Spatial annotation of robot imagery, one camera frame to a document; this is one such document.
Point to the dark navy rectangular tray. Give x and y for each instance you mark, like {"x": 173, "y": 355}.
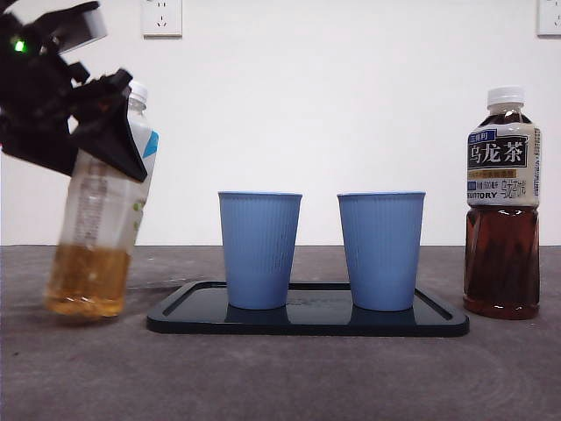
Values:
{"x": 315, "y": 322}

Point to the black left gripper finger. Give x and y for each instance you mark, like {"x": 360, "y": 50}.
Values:
{"x": 114, "y": 140}
{"x": 39, "y": 149}

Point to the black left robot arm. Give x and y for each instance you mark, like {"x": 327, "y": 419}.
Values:
{"x": 30, "y": 87}

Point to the white wall socket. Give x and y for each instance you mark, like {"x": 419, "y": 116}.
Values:
{"x": 550, "y": 17}
{"x": 162, "y": 19}

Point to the pale jasmine tea bottle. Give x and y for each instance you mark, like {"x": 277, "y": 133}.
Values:
{"x": 87, "y": 280}

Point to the blue ribbed plastic cup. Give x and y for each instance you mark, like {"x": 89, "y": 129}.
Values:
{"x": 258, "y": 254}
{"x": 381, "y": 254}

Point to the dark oolong tea bottle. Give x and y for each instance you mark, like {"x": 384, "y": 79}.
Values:
{"x": 502, "y": 263}

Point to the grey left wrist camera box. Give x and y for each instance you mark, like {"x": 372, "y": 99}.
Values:
{"x": 95, "y": 24}

